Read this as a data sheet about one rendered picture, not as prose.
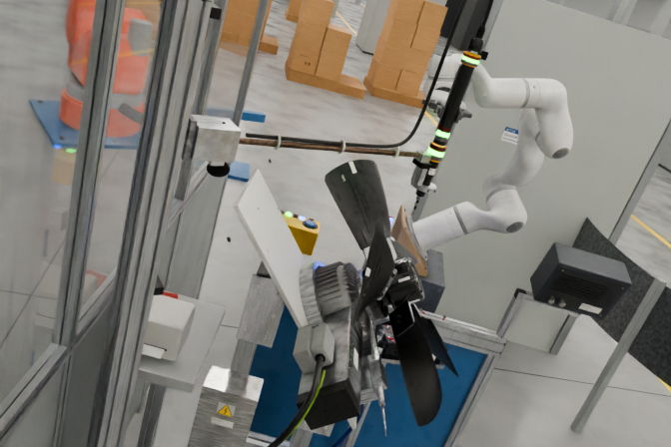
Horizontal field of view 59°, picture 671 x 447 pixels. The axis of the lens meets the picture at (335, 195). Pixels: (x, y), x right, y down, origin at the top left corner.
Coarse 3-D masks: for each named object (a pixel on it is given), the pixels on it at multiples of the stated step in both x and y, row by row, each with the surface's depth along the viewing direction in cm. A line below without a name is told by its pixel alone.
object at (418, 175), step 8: (416, 160) 154; (424, 160) 152; (416, 168) 155; (424, 168) 153; (416, 176) 155; (424, 176) 155; (416, 184) 155; (432, 184) 160; (424, 192) 156; (432, 192) 157
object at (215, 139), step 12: (192, 120) 114; (204, 120) 118; (216, 120) 120; (228, 120) 123; (192, 132) 115; (204, 132) 115; (216, 132) 116; (228, 132) 117; (240, 132) 119; (192, 144) 116; (204, 144) 116; (216, 144) 117; (228, 144) 119; (192, 156) 116; (204, 156) 117; (216, 156) 119; (228, 156) 120
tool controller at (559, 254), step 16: (544, 256) 209; (560, 256) 199; (576, 256) 201; (592, 256) 204; (544, 272) 205; (560, 272) 198; (576, 272) 197; (592, 272) 197; (608, 272) 199; (624, 272) 201; (544, 288) 204; (560, 288) 202; (576, 288) 201; (592, 288) 200; (608, 288) 200; (624, 288) 199; (560, 304) 204; (576, 304) 206; (592, 304) 205; (608, 304) 204
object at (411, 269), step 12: (396, 264) 157; (408, 264) 155; (396, 276) 154; (396, 288) 154; (408, 288) 153; (420, 288) 161; (384, 300) 157; (396, 300) 155; (408, 300) 155; (420, 300) 157; (384, 312) 157
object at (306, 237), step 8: (288, 216) 206; (288, 224) 200; (296, 224) 202; (304, 224) 203; (320, 224) 208; (296, 232) 201; (304, 232) 201; (312, 232) 200; (296, 240) 202; (304, 240) 202; (312, 240) 201; (304, 248) 203; (312, 248) 203
